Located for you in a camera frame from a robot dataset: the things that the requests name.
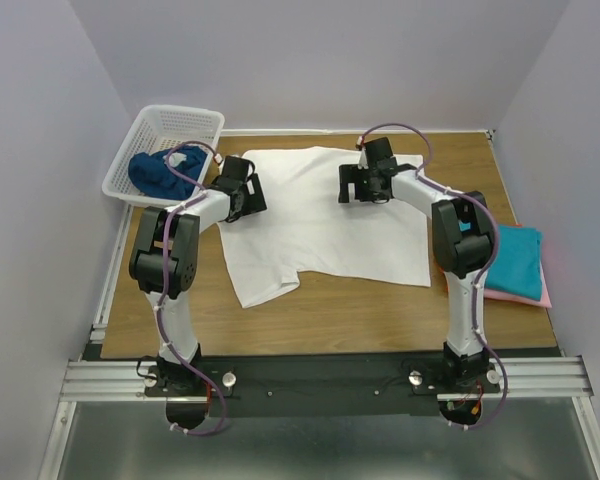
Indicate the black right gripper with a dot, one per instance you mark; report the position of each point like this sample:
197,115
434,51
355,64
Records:
351,174

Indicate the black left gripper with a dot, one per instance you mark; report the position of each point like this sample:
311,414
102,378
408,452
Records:
255,201

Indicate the white t shirt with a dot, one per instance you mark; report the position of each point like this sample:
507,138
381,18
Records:
305,229

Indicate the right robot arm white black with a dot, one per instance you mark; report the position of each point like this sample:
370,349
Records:
465,242

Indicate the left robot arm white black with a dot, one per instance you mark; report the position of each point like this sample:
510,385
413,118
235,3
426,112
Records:
164,257

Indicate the white skirting strip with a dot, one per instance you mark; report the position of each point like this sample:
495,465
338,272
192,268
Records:
262,132

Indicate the dark blue t shirt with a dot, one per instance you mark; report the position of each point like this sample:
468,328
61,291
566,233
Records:
151,176

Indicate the orange folded t shirt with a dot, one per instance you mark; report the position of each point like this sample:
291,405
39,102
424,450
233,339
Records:
443,281

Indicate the pink folded t shirt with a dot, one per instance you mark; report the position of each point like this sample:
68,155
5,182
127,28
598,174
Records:
530,297

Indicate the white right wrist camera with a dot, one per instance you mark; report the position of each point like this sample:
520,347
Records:
362,163

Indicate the aluminium side rail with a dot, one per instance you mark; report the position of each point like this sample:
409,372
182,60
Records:
102,315

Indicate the aluminium extrusion rail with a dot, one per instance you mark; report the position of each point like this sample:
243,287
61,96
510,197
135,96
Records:
102,381

